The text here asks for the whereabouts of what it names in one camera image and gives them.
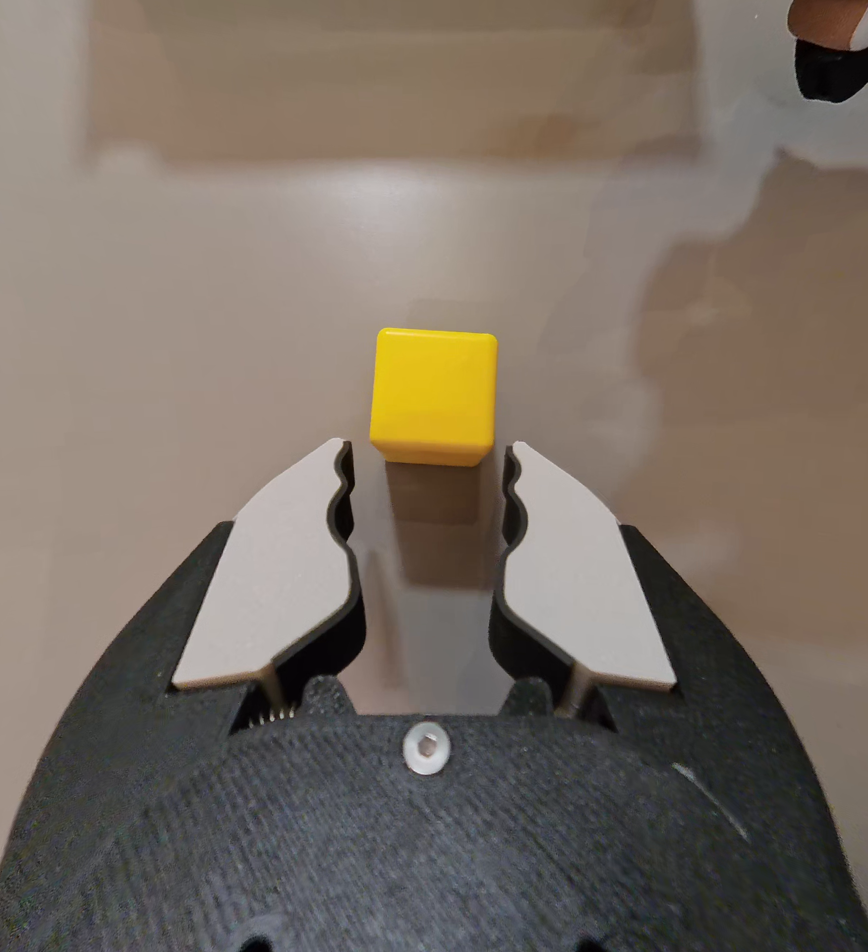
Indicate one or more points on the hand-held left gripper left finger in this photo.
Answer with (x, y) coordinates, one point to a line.
(270, 580)

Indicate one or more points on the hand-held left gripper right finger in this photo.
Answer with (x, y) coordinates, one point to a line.
(590, 587)

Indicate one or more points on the yellow cube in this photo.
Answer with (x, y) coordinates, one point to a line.
(434, 394)

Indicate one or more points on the grey desk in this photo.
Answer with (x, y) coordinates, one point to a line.
(181, 297)

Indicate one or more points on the person's right hand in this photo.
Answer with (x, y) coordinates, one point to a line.
(820, 18)

